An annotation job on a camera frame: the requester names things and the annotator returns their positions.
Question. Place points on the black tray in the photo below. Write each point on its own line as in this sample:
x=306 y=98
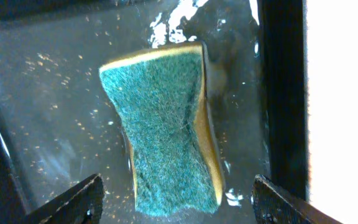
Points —
x=57 y=126

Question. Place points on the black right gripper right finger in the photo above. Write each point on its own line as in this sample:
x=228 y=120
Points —
x=274 y=205

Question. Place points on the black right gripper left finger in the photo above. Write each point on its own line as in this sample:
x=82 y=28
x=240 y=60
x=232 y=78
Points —
x=81 y=204

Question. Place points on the green and yellow sponge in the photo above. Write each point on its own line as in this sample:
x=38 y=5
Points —
x=161 y=98

